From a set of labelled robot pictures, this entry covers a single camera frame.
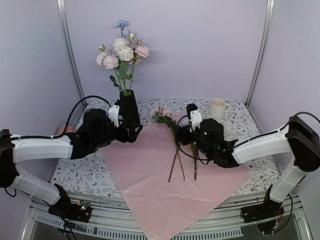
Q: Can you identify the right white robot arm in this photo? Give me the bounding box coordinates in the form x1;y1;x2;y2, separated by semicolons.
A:
175;110;320;218

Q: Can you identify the cream ceramic mug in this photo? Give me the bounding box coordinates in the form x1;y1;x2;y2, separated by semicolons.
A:
208;98;231;118

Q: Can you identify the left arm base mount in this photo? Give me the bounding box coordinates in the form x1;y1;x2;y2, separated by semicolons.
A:
48;199;92;223

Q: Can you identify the yellow small flower sprig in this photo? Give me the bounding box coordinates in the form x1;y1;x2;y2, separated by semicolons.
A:
190;143;199;181

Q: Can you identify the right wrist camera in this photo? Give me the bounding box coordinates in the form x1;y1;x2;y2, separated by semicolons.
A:
186;103;203;133

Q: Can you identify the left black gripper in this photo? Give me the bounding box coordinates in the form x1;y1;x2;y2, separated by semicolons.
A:
91;118;143;149

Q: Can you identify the pale pink rose stem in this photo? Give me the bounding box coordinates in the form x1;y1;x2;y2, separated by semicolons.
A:
95;44;126;95

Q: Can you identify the aluminium frame post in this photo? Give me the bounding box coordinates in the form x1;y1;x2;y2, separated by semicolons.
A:
245;0;275;109
56;0;85;99

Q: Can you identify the pink tissue wrapping paper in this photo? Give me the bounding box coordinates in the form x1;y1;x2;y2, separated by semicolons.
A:
101;123;251;240

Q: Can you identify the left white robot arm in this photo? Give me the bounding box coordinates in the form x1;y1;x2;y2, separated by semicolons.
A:
0;105;143;217

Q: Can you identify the left aluminium frame post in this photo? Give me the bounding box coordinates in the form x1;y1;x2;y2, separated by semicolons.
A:
56;0;85;99

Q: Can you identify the cream ribbon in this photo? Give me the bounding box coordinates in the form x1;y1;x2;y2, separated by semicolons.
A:
223;125;238;141

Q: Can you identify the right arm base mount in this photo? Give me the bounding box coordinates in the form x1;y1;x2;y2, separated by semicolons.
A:
240;203;285;235

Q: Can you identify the floral patterned table mat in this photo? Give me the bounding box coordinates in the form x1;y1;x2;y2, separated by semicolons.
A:
51;99;280;198

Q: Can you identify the tall black vase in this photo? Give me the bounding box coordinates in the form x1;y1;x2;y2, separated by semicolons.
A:
120;89;141;128

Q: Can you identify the blue hydrangea flower stem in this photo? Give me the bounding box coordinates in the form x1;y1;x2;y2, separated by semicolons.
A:
114;19;131;40

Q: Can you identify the white rose flower stem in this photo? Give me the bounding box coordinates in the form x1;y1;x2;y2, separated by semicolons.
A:
109;31;135;97

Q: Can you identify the aluminium front rail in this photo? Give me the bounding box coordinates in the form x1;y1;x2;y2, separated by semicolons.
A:
22;193;313;240

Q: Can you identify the right aluminium frame post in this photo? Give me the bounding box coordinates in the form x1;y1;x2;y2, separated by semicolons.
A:
245;0;275;109

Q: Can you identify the pink carnation flower stem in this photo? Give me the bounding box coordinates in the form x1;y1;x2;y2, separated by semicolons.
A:
151;106;186;183

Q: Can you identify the double pink rose stem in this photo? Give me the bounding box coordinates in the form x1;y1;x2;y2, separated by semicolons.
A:
128;39;150;90

